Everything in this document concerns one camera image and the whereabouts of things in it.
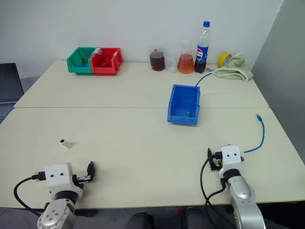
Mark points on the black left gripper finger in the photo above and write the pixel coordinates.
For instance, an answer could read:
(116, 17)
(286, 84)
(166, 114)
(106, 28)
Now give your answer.
(91, 170)

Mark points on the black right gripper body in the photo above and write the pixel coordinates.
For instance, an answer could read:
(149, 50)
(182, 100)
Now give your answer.
(217, 157)

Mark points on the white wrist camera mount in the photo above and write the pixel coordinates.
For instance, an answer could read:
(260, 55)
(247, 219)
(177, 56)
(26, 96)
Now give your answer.
(58, 175)
(230, 157)

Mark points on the red plastic bin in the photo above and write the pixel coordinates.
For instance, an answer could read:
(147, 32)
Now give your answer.
(102, 69)

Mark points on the Pepsi cola bottle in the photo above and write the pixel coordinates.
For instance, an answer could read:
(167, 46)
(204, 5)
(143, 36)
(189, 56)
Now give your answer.
(202, 55)

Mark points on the pale green towel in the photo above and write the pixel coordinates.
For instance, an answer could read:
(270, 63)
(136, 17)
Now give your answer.
(236, 69)

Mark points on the grey partition panel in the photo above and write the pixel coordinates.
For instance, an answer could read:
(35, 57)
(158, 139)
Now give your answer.
(281, 83)

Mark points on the small red item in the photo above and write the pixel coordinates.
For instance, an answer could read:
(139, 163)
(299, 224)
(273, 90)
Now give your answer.
(106, 62)

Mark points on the small grey adapter block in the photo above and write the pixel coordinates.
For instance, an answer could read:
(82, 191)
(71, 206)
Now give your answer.
(66, 143)

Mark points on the dark laptop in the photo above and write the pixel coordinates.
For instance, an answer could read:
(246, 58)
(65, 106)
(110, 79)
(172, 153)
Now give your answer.
(9, 83)

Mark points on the small green item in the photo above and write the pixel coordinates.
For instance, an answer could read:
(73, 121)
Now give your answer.
(84, 59)

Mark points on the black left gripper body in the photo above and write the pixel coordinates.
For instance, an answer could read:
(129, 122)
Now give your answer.
(82, 179)

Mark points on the flask with orange liquid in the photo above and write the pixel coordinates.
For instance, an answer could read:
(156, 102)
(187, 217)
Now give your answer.
(186, 64)

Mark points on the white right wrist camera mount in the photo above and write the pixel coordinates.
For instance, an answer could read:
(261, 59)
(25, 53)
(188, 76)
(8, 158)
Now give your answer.
(230, 157)

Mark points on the yellow tape roll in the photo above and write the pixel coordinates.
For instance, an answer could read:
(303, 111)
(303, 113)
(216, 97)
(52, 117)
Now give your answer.
(222, 59)

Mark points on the green plastic bin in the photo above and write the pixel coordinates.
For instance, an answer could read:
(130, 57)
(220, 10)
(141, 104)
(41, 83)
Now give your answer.
(78, 69)

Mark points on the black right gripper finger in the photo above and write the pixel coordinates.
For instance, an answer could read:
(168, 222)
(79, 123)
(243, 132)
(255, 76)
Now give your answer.
(210, 159)

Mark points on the small orange item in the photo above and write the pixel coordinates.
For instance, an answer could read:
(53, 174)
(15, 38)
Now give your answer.
(115, 54)

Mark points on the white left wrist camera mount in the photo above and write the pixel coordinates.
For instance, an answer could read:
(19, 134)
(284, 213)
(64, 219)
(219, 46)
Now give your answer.
(58, 175)

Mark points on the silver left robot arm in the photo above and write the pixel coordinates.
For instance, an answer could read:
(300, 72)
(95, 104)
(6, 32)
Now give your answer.
(54, 212)

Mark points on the blue plastic bin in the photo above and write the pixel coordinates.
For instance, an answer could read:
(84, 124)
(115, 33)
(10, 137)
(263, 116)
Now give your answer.
(183, 119)

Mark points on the beaker with dark liquid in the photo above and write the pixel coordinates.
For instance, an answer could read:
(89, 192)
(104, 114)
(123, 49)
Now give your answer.
(157, 62)

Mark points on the small clear empty beaker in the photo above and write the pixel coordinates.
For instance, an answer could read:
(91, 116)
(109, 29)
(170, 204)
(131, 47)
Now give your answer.
(171, 66)

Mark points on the small blue item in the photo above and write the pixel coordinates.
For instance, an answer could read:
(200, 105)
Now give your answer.
(83, 65)

